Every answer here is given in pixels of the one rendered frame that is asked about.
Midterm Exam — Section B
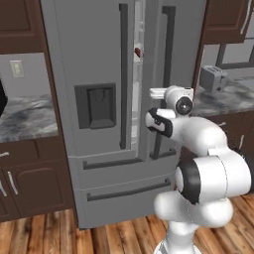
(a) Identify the dark grey water dispenser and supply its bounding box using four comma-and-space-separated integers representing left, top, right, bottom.
73, 82, 118, 130

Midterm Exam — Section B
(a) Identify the white wall socket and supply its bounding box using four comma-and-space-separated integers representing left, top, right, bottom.
9, 60, 26, 79

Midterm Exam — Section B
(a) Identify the plain grey fridge door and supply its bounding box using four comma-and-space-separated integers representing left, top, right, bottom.
138, 0, 208, 161

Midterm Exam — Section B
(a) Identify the grey fridge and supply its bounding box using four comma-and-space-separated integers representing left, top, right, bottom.
39, 0, 208, 230

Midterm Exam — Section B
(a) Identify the dark grey fridge drawer handle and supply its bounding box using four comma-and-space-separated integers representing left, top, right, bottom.
81, 157, 145, 171
85, 178, 173, 202

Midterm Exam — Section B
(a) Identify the dark brown wall cupboard door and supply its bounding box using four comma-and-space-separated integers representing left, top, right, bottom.
200, 0, 254, 47

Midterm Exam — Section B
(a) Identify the black rounded object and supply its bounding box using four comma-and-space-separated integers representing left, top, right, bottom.
0, 78, 9, 119

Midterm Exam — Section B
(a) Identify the grey fridge door with dispenser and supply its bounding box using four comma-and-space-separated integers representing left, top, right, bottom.
40, 0, 137, 158

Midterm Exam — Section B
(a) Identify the dark brown wall cupboard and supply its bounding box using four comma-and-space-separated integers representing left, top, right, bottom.
0, 0, 47, 55

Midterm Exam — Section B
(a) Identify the dark brown drawer front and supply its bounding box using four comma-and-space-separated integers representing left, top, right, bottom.
0, 136, 67, 168

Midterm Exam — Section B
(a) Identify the grey window frame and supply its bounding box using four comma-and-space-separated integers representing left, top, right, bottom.
215, 37, 254, 70

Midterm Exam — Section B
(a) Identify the dark grey fridge door handle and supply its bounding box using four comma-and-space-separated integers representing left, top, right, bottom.
118, 3, 130, 151
149, 5, 179, 161

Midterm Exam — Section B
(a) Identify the grey fridge drawer front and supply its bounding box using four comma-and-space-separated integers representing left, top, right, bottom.
72, 180, 177, 230
67, 152, 183, 191

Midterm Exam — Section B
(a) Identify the grey toaster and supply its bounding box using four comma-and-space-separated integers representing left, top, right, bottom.
199, 64, 229, 94

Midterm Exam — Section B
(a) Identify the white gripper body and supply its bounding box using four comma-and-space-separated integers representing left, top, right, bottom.
149, 86, 169, 100

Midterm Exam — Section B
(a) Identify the dark brown base cupboard run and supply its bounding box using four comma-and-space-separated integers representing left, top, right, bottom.
180, 110, 254, 196

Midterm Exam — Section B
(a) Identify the dark brown base cupboard door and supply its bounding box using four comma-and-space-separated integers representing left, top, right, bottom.
0, 168, 12, 223
2, 159, 73, 219

